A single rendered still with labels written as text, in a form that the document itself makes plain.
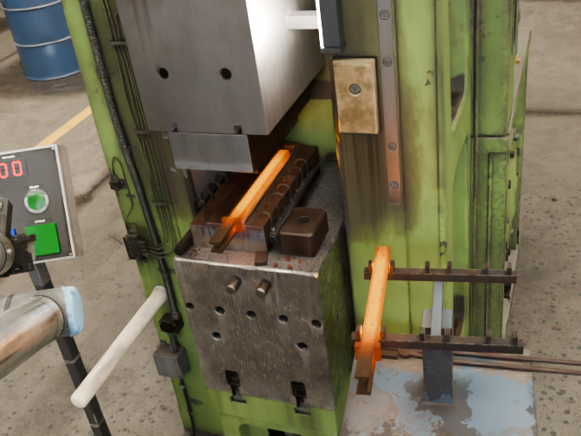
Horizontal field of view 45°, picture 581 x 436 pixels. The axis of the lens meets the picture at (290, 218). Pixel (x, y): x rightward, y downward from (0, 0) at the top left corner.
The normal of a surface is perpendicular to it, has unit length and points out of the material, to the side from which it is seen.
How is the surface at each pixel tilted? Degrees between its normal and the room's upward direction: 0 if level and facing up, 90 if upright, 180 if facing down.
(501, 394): 0
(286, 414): 90
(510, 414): 0
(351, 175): 90
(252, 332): 90
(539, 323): 0
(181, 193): 90
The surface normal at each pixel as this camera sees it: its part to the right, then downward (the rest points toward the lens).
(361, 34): -0.33, 0.54
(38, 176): 0.02, 0.03
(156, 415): -0.13, -0.84
